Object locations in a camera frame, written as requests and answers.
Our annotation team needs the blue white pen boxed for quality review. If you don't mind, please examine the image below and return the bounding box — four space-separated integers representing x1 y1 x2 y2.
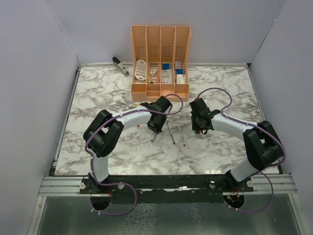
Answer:
167 122 176 144

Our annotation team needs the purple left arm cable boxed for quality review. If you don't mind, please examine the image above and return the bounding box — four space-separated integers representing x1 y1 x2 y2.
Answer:
84 94 184 216

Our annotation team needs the peach plastic desk organizer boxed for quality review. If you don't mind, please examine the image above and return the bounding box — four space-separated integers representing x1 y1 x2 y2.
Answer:
131 25 191 102

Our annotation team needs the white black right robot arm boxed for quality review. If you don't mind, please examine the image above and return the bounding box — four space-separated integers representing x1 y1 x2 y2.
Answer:
189 98 285 191

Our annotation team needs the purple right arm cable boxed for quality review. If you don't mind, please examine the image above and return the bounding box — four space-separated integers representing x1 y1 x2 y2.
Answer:
195 87 287 214

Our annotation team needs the grey black stapler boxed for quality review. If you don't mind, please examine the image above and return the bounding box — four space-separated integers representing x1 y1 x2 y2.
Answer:
112 57 129 76

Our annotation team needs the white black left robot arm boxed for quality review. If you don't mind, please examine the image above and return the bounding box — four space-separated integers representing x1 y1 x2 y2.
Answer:
83 96 172 193

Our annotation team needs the blue small box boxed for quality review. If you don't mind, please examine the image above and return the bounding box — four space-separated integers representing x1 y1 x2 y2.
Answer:
162 63 171 70

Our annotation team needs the pink tipped white pen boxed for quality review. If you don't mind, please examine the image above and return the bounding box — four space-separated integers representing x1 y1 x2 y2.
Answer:
178 124 186 147

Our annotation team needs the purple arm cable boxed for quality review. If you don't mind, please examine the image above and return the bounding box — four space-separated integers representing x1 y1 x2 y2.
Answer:
84 94 184 216
195 87 287 214

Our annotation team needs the white red labelled box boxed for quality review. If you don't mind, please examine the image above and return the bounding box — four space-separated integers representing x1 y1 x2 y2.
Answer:
176 74 187 84

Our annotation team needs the white oval label card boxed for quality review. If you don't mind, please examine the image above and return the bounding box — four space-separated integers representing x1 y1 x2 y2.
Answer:
134 59 147 81

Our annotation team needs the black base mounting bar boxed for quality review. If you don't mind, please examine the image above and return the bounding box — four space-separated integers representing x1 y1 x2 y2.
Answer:
80 174 253 204

